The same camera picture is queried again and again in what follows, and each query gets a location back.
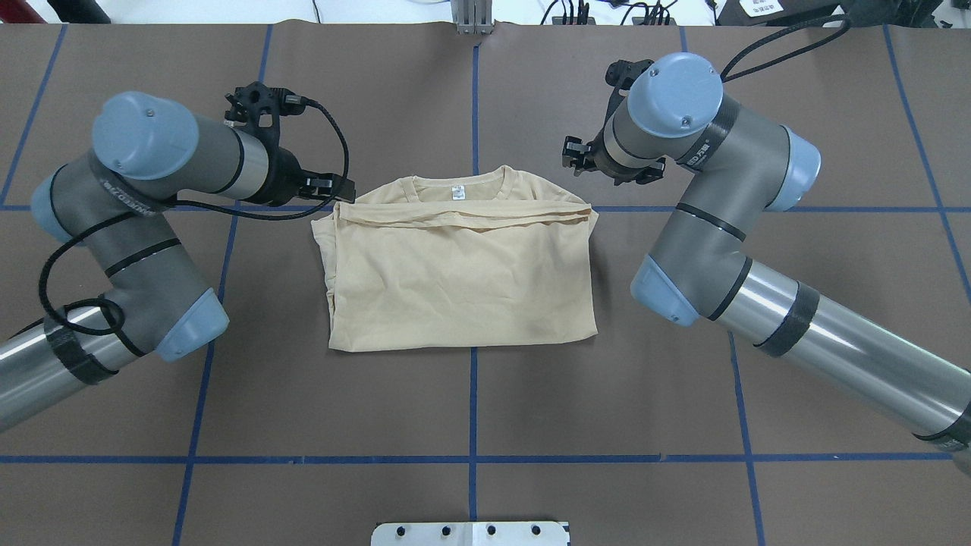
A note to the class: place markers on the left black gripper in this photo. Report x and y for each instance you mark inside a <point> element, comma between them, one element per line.
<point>283,175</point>

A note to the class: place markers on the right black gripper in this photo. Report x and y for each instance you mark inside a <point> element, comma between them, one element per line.
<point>623,175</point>

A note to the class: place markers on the beige long sleeve shirt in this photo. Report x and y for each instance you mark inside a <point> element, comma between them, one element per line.
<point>499,259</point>

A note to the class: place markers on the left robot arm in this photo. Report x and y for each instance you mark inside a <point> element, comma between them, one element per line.
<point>121,285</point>

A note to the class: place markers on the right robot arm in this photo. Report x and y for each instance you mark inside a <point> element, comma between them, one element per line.
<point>744,166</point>

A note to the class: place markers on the black monitor stand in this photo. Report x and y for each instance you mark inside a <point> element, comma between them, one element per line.
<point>914,14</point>

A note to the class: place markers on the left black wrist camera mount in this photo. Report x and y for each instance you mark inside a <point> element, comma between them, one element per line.
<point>256,105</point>

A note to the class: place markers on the aluminium frame post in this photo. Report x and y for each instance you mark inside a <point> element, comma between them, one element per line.
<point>473,16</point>

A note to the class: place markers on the white camera pillar with base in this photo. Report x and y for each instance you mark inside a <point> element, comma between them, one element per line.
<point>542,532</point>

